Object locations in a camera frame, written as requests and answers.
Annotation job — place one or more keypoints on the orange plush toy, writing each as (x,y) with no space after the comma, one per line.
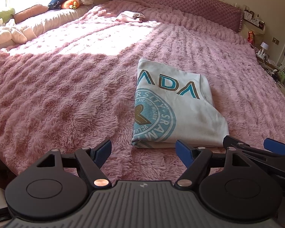
(70,4)

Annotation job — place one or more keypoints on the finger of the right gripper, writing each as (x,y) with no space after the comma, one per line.
(274,146)
(229,141)

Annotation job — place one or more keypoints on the white printed sweatshirt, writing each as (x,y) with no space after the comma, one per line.
(172,105)

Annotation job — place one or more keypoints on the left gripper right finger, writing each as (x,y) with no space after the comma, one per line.
(197,163)

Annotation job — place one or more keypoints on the white table lamp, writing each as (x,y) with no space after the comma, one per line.
(263,48)

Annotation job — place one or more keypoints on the small pink folded garment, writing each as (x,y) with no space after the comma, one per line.
(129,16)

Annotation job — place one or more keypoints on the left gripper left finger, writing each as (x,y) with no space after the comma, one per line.
(90,161)

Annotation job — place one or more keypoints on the pink plush pillows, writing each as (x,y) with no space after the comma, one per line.
(12,34)

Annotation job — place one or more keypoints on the green plush toy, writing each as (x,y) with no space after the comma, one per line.
(6,15)

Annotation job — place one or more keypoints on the red snack bag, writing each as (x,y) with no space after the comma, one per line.
(251,38)

